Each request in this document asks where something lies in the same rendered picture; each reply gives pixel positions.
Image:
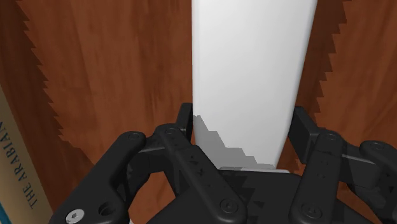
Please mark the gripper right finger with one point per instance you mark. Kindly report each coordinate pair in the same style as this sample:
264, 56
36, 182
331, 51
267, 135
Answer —
322, 164

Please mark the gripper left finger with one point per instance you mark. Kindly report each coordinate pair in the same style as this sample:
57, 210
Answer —
192, 167

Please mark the white tall tapered vase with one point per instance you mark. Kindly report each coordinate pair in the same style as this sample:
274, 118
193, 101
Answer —
248, 77

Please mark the beige spine book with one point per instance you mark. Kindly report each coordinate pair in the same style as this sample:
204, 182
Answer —
18, 173

